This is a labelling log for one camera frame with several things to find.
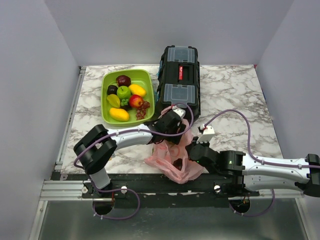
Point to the yellow fake mango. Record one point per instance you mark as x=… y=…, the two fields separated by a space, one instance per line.
x=136 y=89
x=119 y=114

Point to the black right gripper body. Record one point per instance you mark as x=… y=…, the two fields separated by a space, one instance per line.
x=204 y=144

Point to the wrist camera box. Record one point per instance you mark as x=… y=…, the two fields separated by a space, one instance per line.
x=179 y=111
x=207 y=133

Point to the red fake grape bunch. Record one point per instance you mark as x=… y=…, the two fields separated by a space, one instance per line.
x=142 y=110

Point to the yellow fake mango lower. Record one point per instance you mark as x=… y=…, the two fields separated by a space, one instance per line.
x=119 y=114

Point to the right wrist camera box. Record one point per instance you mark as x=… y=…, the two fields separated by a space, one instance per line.
x=207 y=133

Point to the green plastic tray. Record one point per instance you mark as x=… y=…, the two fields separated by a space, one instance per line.
x=138 y=76

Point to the dark red fake apple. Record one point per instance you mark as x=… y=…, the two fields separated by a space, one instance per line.
x=123 y=80

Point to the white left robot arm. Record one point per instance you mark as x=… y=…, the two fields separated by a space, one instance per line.
x=95 y=149

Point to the yellow fake mango upper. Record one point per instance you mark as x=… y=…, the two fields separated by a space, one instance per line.
x=136 y=89

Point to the fake mangosteen green top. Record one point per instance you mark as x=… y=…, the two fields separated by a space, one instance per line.
x=125 y=105

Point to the red yellow fake apple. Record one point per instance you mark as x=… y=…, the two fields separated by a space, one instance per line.
x=135 y=101

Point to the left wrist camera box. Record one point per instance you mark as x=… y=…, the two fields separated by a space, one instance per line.
x=179 y=111

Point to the black plastic toolbox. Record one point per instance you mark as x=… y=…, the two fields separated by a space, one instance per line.
x=179 y=81

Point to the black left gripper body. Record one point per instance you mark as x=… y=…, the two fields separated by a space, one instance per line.
x=174 y=139

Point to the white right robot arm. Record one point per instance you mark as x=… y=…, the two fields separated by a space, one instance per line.
x=250 y=173

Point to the pink plastic bag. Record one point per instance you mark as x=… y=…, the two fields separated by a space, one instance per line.
x=165 y=153

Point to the dark purple fake plum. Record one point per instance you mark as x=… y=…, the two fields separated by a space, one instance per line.
x=112 y=90

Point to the green fake apple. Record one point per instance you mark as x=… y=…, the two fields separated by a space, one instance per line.
x=124 y=92

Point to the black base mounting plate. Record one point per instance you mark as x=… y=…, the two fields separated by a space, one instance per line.
x=158 y=191

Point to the yellow fake starfruit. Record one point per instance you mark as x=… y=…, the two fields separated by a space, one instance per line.
x=113 y=100

